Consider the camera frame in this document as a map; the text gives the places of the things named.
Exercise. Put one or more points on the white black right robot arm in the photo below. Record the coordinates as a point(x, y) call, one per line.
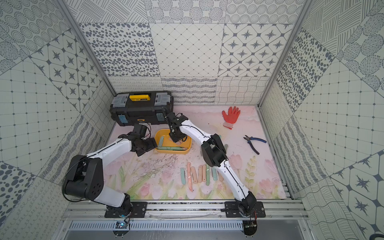
point(214, 155)

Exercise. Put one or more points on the pink folding fruit knife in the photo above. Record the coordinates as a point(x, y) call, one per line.
point(194, 175)

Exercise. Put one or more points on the black Deli toolbox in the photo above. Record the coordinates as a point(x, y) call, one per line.
point(128, 109)

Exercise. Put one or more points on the teal folding fruit knife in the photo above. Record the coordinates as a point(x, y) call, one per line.
point(214, 174)

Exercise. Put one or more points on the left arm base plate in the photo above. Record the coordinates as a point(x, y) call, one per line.
point(127, 210)

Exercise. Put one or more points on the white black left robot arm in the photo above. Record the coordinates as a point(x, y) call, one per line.
point(85, 176)

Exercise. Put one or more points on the aluminium front rail frame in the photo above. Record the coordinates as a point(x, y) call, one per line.
point(188, 220)

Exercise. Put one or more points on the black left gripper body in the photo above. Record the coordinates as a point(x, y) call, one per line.
point(147, 144)

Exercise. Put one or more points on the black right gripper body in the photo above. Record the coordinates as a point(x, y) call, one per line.
point(176, 136)

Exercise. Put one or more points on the green folding fruit knife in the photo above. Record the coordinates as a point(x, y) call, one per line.
point(207, 175)

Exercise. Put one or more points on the mint folding knife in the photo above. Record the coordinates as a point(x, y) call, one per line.
point(183, 176)

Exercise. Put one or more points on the long coral fruit knife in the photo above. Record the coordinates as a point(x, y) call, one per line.
point(189, 175)

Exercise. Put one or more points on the yellow plastic storage tray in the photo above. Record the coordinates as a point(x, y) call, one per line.
point(167, 146)

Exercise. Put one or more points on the red work glove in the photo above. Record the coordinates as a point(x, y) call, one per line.
point(231, 117)

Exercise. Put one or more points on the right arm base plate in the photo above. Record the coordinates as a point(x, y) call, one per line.
point(236, 210)

